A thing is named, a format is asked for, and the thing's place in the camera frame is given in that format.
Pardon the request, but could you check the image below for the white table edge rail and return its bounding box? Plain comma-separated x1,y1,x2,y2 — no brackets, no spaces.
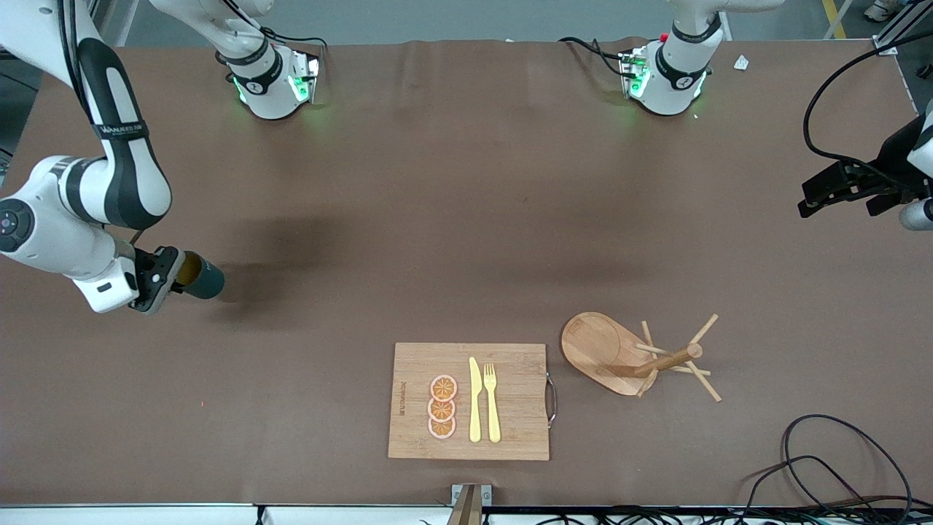
0,503,933,525

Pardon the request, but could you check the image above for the aluminium frame profile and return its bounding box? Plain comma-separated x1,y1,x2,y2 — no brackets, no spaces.
873,0,933,55

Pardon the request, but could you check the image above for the wooden mug tree stand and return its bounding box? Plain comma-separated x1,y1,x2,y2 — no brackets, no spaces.
561,312,722,403

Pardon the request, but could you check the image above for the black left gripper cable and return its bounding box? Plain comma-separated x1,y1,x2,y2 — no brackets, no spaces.
803,29,933,168

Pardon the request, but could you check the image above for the black looped cable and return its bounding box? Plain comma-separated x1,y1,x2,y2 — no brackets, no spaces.
740,456,883,516
782,414,913,513

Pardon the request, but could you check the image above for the metal bracket with wooden strip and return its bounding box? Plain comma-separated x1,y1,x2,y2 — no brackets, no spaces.
448,483,493,525

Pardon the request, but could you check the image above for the black arm base cable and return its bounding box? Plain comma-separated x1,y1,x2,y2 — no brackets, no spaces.
558,36,629,78
261,28,327,70

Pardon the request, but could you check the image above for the yellow plastic knife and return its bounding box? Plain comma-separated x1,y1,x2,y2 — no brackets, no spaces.
469,357,483,443

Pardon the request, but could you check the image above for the black left arm base cable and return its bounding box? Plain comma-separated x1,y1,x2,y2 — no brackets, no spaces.
558,36,629,78

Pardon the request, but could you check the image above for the yellow plastic fork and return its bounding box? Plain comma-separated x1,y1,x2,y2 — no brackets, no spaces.
483,363,502,444

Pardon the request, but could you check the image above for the dark green ribbed cup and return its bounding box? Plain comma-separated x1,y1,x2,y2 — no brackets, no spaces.
175,252,226,300

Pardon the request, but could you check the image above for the white shoe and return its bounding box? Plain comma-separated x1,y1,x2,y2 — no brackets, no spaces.
864,0,912,23

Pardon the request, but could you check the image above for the black right arm base cable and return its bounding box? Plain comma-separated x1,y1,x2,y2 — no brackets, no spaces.
261,28,327,70

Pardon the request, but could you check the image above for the bamboo cutting board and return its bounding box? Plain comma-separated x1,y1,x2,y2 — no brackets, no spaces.
388,343,558,462

